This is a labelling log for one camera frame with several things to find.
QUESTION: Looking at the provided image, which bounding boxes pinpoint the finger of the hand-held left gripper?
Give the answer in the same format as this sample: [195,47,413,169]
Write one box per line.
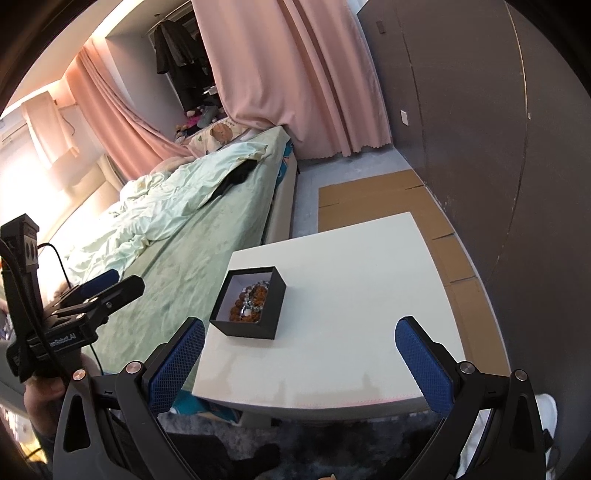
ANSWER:
[60,275,146,320]
[75,269,121,296]

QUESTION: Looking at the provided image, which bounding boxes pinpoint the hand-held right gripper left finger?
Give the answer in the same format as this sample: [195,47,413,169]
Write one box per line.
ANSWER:
[53,316,206,480]

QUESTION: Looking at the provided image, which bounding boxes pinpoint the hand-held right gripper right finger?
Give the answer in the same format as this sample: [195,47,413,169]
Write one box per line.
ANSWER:
[394,316,549,480]

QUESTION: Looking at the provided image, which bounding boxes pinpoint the brown seed bead bracelet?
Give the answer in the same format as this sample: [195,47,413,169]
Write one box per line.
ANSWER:
[229,285,272,322]

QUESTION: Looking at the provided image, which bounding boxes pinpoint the black jewelry box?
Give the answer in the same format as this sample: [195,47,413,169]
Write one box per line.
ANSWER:
[209,266,288,341]

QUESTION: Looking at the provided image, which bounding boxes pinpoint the person's left hand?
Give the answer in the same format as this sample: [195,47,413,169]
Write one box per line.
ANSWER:
[23,375,71,437]

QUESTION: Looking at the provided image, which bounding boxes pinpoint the bed with green sheet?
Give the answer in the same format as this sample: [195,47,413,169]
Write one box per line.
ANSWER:
[58,124,301,423]

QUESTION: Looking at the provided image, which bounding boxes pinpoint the dark grey shaggy rug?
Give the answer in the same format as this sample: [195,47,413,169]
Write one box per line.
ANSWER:
[157,406,462,480]

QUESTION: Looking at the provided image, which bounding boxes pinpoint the light green duvet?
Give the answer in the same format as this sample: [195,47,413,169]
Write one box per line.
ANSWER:
[60,141,271,287]

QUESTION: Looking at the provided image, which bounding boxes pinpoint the dark cloth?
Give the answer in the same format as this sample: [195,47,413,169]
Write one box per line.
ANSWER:
[164,431,282,480]

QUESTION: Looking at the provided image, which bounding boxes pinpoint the white table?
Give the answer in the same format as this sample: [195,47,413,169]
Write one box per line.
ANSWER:
[191,211,512,428]

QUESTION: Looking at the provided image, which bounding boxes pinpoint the white fabric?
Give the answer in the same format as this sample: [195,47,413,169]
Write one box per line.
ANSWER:
[536,392,559,464]

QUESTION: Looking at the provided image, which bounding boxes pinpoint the pink curtain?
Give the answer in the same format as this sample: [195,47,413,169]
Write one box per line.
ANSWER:
[65,46,199,181]
[191,0,395,160]

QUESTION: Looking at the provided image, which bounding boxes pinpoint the black garment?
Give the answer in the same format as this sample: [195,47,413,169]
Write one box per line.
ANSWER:
[210,159,259,201]

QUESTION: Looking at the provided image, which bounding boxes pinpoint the white air conditioner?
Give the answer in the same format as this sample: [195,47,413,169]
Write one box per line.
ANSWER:
[0,115,34,145]

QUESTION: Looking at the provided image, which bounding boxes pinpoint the flattened cardboard sheet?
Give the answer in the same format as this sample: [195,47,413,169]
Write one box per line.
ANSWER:
[318,169,512,370]

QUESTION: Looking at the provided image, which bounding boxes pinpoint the cream printed pillow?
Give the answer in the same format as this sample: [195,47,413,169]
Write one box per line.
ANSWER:
[187,117,250,158]

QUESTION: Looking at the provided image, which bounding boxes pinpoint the pile of plush toys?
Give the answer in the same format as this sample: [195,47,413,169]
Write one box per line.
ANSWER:
[173,104,225,144]

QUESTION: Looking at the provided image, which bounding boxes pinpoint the hanging dark clothes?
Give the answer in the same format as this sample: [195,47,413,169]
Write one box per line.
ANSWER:
[152,21,222,112]

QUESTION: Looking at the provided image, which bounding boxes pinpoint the thin black cable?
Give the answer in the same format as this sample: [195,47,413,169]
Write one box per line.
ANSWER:
[36,242,105,376]

